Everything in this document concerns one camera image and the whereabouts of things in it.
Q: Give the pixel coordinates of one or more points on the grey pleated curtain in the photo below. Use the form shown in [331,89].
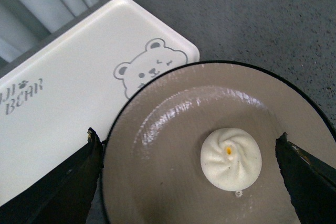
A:
[24,23]

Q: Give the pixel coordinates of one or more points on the white steamed bun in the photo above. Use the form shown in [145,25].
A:
[231,159]

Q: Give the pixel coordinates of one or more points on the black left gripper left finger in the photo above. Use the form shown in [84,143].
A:
[65,194]

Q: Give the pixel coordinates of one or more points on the brown plate with black rim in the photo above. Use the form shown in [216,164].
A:
[152,171]

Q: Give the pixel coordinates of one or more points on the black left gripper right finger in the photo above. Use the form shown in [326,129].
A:
[309,181]

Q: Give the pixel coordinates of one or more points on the white bear print tray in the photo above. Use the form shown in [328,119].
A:
[80,80]

